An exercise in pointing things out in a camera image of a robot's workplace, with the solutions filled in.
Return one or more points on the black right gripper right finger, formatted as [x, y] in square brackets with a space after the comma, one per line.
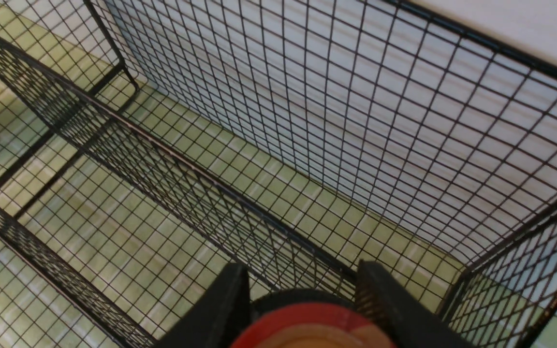
[382, 300]

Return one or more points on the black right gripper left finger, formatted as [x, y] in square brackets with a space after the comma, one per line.
[220, 315]

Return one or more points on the dark soy sauce bottle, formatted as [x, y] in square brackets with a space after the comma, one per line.
[306, 318]

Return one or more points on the green checkered tablecloth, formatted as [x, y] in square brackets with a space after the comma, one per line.
[128, 241]

